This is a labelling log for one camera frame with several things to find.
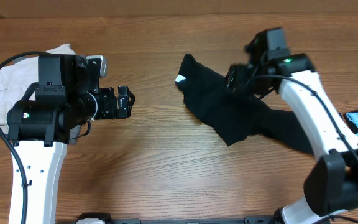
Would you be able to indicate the white folded garment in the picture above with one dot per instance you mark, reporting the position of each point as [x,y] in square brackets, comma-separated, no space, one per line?
[14,81]

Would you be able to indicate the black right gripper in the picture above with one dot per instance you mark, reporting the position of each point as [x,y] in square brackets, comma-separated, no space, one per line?
[234,79]

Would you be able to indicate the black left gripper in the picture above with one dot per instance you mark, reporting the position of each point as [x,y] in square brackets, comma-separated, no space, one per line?
[110,112]

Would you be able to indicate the black t-shirt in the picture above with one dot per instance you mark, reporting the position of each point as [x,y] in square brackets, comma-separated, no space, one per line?
[205,95]

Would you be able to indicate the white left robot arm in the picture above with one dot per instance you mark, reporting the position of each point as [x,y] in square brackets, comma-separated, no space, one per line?
[67,94]

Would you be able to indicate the grey folded garment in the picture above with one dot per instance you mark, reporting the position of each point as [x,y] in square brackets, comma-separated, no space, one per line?
[74,133]

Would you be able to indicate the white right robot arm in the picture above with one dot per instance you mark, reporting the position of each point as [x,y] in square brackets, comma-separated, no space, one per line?
[332,185]

